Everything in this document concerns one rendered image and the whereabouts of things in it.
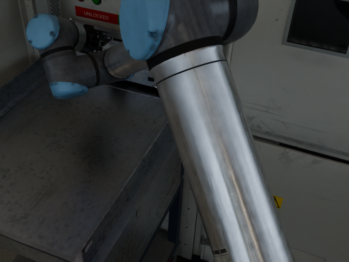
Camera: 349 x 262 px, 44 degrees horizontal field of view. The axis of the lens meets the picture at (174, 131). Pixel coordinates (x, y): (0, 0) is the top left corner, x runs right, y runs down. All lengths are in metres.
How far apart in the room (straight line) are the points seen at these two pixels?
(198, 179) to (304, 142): 0.87
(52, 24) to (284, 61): 0.63
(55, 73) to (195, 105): 0.61
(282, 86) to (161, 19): 0.78
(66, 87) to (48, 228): 0.35
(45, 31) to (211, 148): 0.67
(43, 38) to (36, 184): 0.38
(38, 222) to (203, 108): 0.66
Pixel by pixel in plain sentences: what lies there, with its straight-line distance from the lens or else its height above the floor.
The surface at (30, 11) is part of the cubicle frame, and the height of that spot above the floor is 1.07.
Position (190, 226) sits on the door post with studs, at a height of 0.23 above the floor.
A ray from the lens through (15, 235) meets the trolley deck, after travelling 1.12.
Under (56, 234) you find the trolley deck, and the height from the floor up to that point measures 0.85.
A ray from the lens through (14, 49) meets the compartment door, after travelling 1.66.
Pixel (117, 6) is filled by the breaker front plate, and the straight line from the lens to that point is 1.46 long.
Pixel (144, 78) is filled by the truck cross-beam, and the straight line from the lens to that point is 1.52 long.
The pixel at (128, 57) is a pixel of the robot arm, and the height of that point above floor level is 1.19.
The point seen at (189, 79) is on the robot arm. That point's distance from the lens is 0.59.
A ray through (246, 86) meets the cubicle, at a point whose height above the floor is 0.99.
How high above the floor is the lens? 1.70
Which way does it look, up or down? 39 degrees down
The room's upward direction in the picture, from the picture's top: 3 degrees clockwise
